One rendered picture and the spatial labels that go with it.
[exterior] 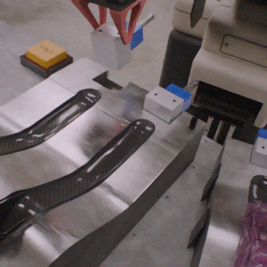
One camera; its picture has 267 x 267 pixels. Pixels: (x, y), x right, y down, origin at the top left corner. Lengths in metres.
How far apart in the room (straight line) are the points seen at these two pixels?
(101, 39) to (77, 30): 2.02
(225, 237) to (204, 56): 0.56
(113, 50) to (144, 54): 1.84
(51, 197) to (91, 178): 0.08
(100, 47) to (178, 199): 0.27
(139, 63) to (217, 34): 1.44
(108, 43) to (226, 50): 0.42
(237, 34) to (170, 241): 0.52
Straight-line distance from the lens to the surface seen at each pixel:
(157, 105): 0.57
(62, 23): 2.67
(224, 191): 0.55
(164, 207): 0.58
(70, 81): 0.63
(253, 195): 0.57
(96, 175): 0.50
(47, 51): 0.81
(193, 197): 0.60
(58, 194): 0.45
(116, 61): 0.58
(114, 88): 0.67
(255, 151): 0.59
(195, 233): 0.52
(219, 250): 0.45
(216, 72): 0.91
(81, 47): 2.41
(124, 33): 0.56
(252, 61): 0.93
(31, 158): 0.50
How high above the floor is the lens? 1.27
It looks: 45 degrees down
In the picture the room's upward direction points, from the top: 9 degrees clockwise
